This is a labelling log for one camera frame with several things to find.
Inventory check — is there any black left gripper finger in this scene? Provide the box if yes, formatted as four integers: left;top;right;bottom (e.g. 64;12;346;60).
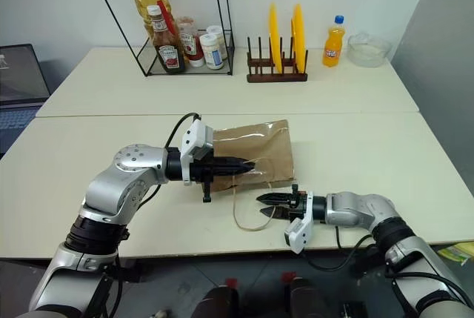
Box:
218;156;256;169
218;166;256;178

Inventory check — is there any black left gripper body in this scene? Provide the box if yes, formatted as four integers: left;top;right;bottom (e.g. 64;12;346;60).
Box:
190;155;222;205

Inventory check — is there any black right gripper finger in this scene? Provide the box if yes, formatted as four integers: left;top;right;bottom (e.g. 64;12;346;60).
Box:
258;205;290;220
256;193;293;205

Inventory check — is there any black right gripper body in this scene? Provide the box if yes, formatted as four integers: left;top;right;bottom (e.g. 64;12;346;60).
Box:
285;183;309;223

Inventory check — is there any brown paper bag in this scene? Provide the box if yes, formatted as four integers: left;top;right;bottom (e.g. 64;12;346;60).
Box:
210;119;298;232

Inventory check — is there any dark rounded shape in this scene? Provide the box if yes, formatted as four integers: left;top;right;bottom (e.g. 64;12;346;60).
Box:
191;276;242;318
280;272;336;318

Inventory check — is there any dark wooden plate rack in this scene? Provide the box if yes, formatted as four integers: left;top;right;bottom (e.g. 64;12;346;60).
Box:
246;36;310;84

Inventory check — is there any white spice jar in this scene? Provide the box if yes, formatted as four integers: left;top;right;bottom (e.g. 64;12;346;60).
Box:
199;33;225;71
205;24;228;61

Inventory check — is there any small red sauce bottle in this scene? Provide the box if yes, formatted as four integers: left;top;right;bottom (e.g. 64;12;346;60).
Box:
176;16;205;69

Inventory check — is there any large glass ketchup bottle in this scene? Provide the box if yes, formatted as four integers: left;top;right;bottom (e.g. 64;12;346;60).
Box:
146;4;187;76

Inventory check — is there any yellow plate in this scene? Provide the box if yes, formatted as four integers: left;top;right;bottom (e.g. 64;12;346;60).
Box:
267;1;283;74
290;3;309;74

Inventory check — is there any orange soda bottle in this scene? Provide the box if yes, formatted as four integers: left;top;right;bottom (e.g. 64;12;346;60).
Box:
321;14;347;68

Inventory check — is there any yellow green packet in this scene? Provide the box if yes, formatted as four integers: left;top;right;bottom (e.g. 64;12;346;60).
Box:
438;242;474;262

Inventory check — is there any clear glass bowl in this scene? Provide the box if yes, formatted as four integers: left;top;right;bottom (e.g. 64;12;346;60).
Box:
346;32;393;69

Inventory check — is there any cooking oil bottle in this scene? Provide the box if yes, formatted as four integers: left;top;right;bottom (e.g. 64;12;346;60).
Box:
133;0;176;39

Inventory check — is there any grey laptop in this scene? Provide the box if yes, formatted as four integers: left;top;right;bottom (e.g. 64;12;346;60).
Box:
0;44;52;160

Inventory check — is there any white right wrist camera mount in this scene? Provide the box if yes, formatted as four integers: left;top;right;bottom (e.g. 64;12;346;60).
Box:
284;191;316;254

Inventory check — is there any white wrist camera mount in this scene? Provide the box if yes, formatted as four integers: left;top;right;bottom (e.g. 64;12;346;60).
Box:
284;191;316;254
179;119;216;186

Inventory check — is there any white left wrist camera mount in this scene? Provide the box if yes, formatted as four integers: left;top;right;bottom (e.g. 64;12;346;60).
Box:
179;119;216;186

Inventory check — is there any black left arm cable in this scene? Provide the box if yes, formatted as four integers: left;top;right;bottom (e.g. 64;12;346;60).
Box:
164;112;201;149

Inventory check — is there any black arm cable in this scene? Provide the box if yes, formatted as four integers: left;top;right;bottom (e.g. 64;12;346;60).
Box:
164;112;201;149
301;221;468;302

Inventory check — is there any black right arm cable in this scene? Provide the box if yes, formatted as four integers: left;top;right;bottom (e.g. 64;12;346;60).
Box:
301;221;468;302

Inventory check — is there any black wire shelf rack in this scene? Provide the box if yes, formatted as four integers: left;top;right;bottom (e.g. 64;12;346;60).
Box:
86;0;236;78

